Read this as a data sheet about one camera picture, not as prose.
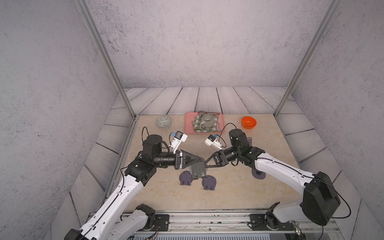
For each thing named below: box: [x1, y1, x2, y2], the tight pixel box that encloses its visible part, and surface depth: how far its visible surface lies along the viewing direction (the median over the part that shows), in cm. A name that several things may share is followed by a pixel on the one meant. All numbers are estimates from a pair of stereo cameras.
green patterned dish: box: [155, 116, 172, 130], surface depth 117 cm
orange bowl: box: [241, 116, 257, 130], surface depth 113 cm
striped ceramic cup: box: [199, 113, 215, 128], surface depth 110 cm
